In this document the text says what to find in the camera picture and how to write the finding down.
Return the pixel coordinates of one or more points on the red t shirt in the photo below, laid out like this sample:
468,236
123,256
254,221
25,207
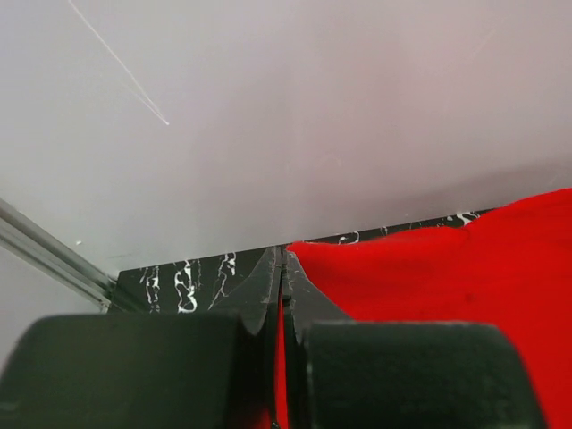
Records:
510,267

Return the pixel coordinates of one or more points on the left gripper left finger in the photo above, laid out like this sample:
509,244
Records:
213,369

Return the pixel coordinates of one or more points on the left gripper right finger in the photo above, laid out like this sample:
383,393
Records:
341,373

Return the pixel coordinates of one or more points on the left aluminium frame post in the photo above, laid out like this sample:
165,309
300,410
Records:
39,248

